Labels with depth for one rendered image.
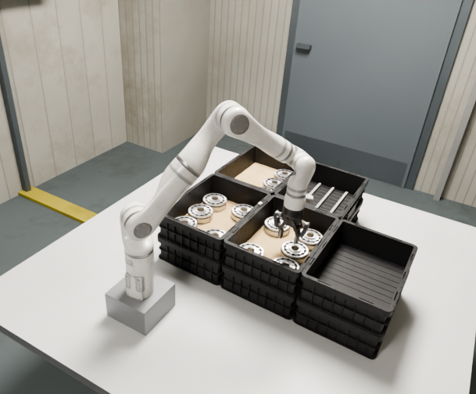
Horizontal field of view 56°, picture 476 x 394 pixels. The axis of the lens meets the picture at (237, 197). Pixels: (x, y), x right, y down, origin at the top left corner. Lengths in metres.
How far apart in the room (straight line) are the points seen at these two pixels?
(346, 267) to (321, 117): 2.57
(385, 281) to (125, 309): 0.91
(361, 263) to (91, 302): 1.00
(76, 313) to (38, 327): 0.13
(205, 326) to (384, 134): 2.81
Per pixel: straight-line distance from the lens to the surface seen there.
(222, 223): 1.83
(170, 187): 1.31
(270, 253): 1.70
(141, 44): 4.04
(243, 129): 1.29
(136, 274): 1.47
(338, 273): 1.68
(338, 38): 3.94
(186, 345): 1.54
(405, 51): 3.83
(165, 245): 1.78
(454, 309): 1.92
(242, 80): 4.42
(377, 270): 1.75
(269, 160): 2.28
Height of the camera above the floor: 1.88
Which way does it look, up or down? 32 degrees down
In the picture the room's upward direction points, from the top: 5 degrees clockwise
